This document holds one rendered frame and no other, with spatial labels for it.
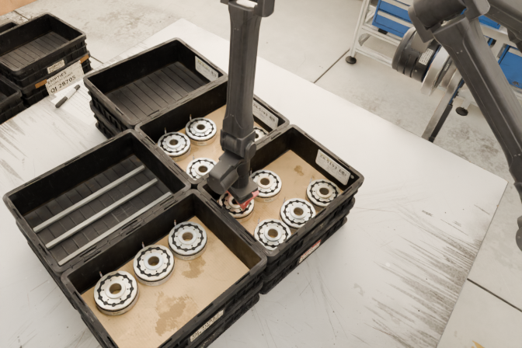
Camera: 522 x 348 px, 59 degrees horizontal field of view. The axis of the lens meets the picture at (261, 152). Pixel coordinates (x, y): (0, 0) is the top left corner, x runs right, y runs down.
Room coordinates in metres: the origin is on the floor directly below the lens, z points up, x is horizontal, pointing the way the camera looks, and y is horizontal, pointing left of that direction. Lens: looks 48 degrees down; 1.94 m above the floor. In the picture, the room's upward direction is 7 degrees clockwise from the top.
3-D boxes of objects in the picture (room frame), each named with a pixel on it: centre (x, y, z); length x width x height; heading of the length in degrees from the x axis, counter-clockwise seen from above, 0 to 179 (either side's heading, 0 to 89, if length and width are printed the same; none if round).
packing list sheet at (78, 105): (1.35, 0.66, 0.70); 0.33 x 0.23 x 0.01; 150
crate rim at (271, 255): (0.82, -0.07, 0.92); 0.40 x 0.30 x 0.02; 139
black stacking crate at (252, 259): (0.52, 0.19, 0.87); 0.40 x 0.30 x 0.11; 139
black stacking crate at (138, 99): (1.21, 0.38, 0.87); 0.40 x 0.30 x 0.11; 139
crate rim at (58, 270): (0.71, 0.42, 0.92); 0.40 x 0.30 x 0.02; 139
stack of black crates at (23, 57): (1.77, 1.15, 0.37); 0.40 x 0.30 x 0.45; 150
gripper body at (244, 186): (0.78, 0.05, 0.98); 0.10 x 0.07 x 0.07; 45
